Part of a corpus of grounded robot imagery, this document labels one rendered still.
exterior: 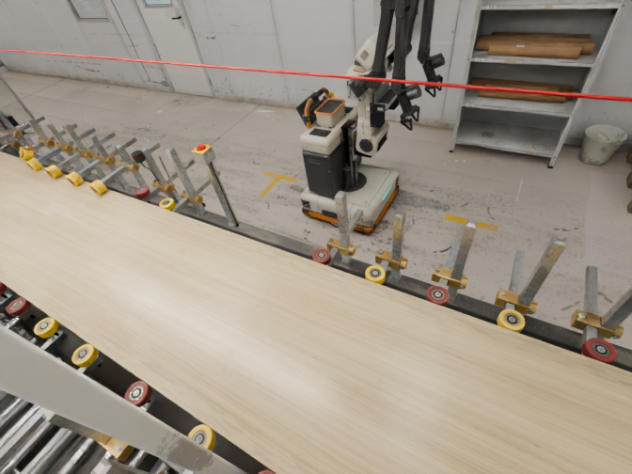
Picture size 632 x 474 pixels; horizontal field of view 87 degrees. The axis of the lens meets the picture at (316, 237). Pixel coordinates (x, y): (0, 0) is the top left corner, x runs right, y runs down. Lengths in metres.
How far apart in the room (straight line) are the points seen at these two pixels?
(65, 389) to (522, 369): 1.16
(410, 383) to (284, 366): 0.42
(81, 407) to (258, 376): 0.71
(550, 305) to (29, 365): 2.52
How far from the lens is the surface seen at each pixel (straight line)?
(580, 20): 3.67
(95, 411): 0.64
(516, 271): 1.60
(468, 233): 1.26
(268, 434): 1.17
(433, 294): 1.34
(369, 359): 1.20
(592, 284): 1.65
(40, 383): 0.56
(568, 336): 1.65
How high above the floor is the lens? 2.01
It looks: 46 degrees down
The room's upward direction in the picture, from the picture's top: 11 degrees counter-clockwise
